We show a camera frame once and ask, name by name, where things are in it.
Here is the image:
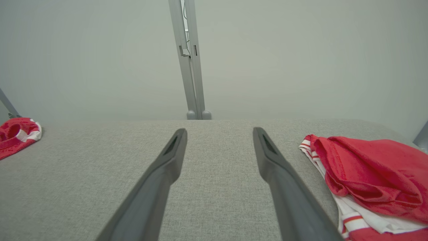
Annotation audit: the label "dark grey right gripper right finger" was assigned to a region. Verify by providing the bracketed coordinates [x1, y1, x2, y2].
[253, 127, 345, 241]

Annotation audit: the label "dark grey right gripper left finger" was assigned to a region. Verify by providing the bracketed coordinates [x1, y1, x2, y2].
[95, 128, 188, 241]

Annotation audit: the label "thin grey partition post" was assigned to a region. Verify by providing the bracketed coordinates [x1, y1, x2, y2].
[0, 88, 21, 118]

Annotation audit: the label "red number 23 jersey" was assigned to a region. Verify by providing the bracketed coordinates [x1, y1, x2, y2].
[299, 134, 428, 241]

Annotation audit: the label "grey double partition post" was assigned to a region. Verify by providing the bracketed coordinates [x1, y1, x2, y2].
[168, 0, 212, 120]

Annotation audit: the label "red white-striped shorts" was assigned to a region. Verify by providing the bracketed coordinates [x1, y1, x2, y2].
[0, 117, 42, 160]

